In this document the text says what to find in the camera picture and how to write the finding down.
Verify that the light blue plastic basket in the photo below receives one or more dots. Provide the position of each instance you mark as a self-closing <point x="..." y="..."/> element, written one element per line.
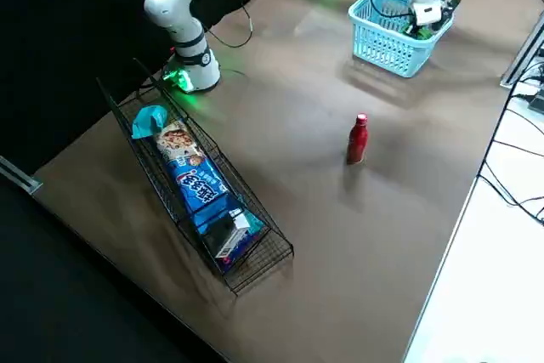
<point x="382" y="46"/>

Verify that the red cola bottle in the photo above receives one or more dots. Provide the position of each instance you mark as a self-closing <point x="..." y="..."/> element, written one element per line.
<point x="358" y="142"/>

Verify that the aluminium camera post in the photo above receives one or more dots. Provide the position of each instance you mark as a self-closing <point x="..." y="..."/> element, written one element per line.
<point x="525" y="55"/>

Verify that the blue cookie packet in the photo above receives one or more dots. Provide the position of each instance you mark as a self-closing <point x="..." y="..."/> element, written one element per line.
<point x="200" y="184"/>

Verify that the teal wipes packet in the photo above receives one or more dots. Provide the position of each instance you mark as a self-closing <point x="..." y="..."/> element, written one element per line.
<point x="149" y="120"/>

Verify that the aluminium frame profile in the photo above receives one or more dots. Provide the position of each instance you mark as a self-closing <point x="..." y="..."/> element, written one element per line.
<point x="21" y="178"/>

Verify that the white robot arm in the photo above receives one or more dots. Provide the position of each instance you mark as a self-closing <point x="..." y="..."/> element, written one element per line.
<point x="178" y="10"/>

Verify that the green snack packet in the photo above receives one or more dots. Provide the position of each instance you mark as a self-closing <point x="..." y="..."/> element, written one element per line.
<point x="425" y="34"/>

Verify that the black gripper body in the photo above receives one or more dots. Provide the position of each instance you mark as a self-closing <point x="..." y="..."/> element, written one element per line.
<point x="448" y="8"/>

